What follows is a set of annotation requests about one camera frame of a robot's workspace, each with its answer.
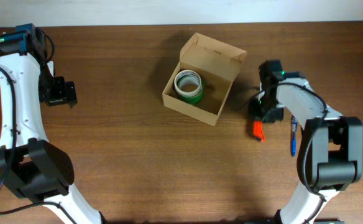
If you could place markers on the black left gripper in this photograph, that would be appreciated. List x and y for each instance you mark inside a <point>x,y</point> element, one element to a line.
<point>66,92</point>

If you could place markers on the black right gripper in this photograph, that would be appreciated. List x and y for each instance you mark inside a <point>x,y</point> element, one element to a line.
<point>255,115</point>

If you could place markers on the orange utility knife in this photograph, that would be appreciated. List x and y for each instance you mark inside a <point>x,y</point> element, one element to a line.
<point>257,131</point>

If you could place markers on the blue pen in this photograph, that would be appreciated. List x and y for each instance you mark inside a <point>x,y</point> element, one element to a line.
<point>294,126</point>

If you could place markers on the brown cardboard box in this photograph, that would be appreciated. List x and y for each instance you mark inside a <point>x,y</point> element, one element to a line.
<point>217,65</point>

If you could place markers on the green tape roll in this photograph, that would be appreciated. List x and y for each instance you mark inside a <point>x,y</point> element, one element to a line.
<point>197,97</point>

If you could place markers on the cream masking tape roll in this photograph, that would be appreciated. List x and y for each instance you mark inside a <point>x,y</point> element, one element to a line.
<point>187,76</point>

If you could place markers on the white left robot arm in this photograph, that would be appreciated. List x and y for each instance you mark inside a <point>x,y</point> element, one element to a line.
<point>30,166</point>

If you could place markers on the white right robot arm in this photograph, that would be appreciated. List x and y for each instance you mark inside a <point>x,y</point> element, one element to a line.
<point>330,155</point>

